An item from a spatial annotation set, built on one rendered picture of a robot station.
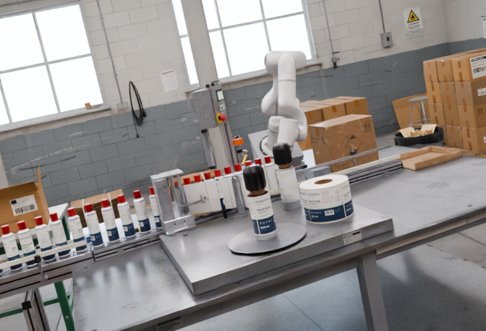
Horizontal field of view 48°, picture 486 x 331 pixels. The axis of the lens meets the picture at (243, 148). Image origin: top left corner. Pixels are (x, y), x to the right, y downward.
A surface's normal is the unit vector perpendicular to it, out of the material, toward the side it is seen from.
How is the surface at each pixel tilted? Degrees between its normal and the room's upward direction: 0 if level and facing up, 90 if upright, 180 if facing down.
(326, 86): 90
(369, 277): 90
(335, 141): 90
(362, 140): 90
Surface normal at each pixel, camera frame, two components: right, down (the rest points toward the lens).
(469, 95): -0.94, 0.23
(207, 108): -0.28, 0.21
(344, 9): 0.19, 0.11
